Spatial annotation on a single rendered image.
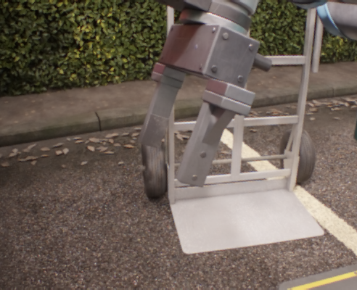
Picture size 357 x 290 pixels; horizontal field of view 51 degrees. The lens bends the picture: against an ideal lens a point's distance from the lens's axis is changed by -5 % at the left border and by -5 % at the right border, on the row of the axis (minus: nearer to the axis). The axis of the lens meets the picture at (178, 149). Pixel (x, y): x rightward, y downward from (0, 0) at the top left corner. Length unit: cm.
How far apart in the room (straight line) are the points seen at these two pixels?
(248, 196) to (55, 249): 84
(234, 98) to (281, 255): 115
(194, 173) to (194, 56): 11
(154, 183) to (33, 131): 101
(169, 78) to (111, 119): 193
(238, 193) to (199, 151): 138
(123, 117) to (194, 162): 206
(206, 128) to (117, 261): 108
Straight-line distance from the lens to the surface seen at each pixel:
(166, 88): 49
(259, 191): 178
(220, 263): 139
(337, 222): 167
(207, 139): 37
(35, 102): 275
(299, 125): 167
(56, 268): 142
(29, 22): 282
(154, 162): 157
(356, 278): 94
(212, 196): 172
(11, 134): 238
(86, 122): 239
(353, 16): 67
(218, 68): 37
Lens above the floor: 93
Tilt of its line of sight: 26 degrees down
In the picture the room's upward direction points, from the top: straight up
